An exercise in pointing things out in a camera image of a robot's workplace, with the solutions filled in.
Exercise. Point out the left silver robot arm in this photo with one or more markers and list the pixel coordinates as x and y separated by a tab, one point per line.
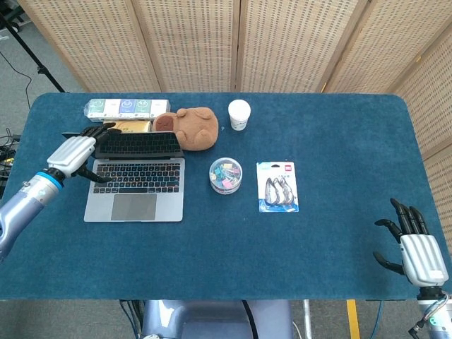
24	208

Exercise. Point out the grey laptop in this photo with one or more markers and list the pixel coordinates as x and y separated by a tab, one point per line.
137	197

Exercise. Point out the brown capybara plush toy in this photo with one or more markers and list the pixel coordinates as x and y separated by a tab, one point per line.
196	129

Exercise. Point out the correction tape blister pack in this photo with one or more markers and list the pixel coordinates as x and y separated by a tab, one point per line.
278	187

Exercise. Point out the silver blue robot torso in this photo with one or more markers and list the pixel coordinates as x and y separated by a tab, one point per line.
212	321

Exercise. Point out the black tripod stand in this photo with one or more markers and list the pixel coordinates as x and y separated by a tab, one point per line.
31	56

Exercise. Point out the yellow tissue pack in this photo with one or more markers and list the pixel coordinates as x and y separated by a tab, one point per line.
130	126

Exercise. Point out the pocket tissue multipack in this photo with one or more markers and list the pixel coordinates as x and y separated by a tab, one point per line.
127	108

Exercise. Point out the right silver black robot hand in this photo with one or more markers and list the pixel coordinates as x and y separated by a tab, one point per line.
422	257

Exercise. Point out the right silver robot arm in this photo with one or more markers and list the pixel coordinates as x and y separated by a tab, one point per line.
436	314

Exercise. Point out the white paper cup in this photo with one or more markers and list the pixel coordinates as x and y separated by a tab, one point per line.
239	114

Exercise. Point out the blue table cloth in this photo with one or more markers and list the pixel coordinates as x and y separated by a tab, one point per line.
229	254

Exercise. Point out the clear tub of binder clips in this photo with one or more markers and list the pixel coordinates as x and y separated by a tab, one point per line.
226	176

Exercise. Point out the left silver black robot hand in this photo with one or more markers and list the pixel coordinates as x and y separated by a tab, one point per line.
70	153

